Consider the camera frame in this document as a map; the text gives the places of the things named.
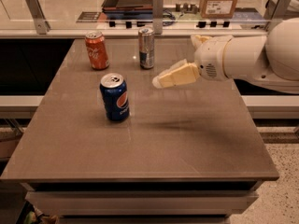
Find silver energy drink can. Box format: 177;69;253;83
138;27;154;69

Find right metal railing post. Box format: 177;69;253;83
263;0;291;33

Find orange coke can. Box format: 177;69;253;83
85;31;109;70

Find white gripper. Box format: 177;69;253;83
152;35;232;89

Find white drawer front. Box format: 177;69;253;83
26;190;258;216

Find cardboard box with label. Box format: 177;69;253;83
200;0;237;19

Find metal railing post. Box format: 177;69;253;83
25;0;50;35
152;0;164;35
263;0;291;33

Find blue pepsi can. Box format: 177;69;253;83
99;73;129;121

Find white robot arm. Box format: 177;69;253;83
152;18;299;94

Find middle metal railing post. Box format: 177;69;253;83
152;0;164;35

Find glass railing panel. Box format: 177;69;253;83
0;0;267;30

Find left metal railing post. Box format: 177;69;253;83
25;0;50;35

